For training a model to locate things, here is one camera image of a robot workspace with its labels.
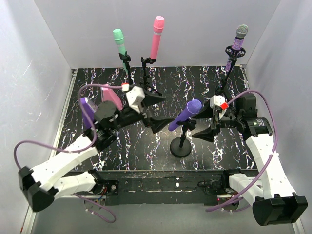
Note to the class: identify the pink metronome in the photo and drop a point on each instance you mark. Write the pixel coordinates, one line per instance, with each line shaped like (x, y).
(110, 95)

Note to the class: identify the pink plastic microphone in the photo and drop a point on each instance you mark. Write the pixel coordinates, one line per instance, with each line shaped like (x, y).
(158, 27)

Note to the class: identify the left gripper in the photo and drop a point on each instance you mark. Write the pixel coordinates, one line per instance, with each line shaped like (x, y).
(147, 114)

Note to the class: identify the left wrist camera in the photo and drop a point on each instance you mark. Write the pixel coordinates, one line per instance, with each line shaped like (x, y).
(135, 97)

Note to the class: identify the round base stand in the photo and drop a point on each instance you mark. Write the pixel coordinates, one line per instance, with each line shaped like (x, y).
(180, 147)
(129, 73)

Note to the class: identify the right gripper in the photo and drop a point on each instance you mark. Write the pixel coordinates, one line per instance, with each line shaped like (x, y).
(217, 122)

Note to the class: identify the purple plastic microphone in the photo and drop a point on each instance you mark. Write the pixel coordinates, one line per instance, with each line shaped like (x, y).
(192, 108)

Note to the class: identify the tripod stand with shock mount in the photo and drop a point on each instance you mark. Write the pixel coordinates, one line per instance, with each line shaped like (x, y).
(234, 52)

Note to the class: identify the purple glitter microphone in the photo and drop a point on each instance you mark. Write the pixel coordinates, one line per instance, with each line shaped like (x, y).
(241, 32)

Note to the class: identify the tripod stand with clip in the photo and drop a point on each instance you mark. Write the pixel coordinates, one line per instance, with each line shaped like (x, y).
(145, 84)

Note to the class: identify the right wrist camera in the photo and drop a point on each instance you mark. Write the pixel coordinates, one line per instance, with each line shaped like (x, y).
(219, 105)

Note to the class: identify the purple metronome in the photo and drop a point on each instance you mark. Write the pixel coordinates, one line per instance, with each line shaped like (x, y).
(86, 109)

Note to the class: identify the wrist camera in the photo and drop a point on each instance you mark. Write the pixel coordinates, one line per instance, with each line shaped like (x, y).
(219, 105)
(135, 97)

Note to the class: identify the teal plastic microphone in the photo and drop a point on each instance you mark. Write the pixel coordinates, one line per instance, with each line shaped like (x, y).
(119, 40)

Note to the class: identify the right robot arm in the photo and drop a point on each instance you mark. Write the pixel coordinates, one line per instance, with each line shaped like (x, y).
(271, 196)

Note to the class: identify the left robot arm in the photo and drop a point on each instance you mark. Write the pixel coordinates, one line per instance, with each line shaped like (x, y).
(44, 183)

